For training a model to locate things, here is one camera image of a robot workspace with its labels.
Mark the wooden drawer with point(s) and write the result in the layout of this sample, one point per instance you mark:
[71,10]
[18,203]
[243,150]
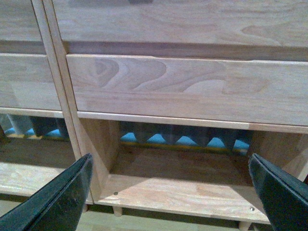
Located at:
[272,92]
[19,30]
[26,82]
[231,29]

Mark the right upper wooden drawer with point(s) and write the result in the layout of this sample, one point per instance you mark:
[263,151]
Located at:
[231,29]

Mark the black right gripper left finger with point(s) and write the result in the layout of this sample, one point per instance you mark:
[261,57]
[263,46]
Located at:
[57,206]

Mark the wooden shelf unit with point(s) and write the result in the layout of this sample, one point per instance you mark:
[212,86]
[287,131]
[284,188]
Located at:
[26,164]
[205,182]

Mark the left upper wooden drawer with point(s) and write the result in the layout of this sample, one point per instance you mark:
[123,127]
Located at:
[19,30]

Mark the left wooden shelf unit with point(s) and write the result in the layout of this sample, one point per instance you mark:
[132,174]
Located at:
[26,164]

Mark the left lower wooden drawer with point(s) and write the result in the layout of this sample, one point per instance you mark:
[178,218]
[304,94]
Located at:
[26,82]

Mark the right wooden shelf unit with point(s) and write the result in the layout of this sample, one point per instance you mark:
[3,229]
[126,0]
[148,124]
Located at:
[205,182]

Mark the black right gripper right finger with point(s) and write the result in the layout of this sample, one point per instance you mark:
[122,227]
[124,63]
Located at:
[284,197]

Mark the right lower wooden drawer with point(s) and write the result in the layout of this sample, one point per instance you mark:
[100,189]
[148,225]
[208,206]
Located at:
[272,92]

